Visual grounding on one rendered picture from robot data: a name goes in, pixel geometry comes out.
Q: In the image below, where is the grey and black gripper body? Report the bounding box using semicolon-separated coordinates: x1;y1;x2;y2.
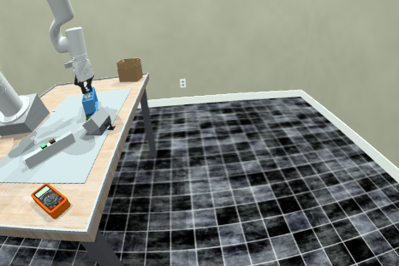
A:
72;58;93;82

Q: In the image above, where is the orange digital multimeter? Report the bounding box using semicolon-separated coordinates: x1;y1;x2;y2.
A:
31;183;70;219

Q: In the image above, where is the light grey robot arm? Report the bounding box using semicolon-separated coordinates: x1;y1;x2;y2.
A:
0;0;87;123

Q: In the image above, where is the small open brown cardboard box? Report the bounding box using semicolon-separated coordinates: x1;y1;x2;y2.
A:
116;58;143;82

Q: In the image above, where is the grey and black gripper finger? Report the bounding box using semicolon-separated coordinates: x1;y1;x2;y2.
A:
74;75;87;94
86;75;94;91

